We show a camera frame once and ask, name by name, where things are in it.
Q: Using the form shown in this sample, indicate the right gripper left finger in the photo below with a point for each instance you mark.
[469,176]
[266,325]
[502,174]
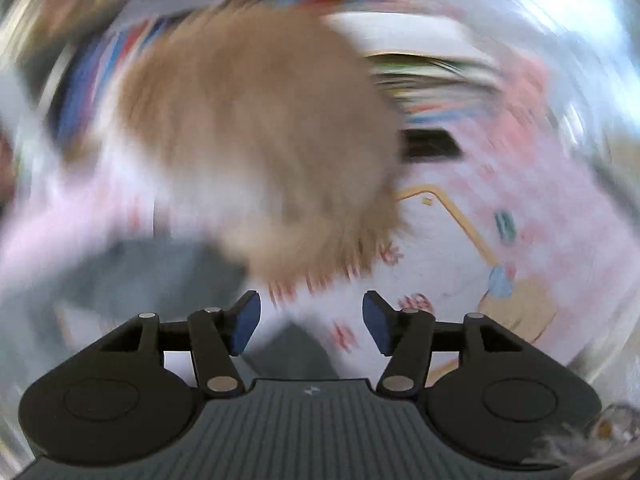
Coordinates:
[215,336]

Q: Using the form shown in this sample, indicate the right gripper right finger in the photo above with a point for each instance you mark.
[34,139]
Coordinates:
[405,337]

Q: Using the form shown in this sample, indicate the grey fleece pants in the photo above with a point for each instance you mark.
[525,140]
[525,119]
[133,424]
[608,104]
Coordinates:
[48,317]

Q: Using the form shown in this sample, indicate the pink checkered desk mat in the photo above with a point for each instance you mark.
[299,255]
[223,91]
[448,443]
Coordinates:
[526,237]

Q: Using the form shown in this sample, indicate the black smartphone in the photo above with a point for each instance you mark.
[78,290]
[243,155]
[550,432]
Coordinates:
[420,145]

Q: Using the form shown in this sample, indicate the fluffy orange white cat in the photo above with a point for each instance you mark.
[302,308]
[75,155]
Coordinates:
[266,124]

